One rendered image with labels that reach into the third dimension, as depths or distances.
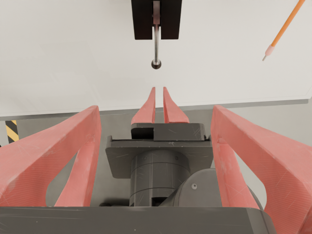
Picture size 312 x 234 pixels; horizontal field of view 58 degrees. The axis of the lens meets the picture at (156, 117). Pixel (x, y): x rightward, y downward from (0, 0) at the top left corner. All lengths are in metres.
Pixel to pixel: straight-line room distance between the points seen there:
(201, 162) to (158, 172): 0.06
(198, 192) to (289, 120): 1.40
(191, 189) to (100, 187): 1.45
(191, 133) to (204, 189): 0.10
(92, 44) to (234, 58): 0.21
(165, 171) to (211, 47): 0.23
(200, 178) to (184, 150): 0.09
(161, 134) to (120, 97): 0.27
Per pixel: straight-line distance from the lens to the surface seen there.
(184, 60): 0.44
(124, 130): 1.47
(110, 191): 1.61
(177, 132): 0.26
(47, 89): 0.53
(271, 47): 0.29
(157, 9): 0.26
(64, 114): 0.60
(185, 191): 0.16
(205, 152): 0.27
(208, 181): 0.17
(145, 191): 0.24
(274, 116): 1.52
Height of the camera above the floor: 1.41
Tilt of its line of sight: 78 degrees down
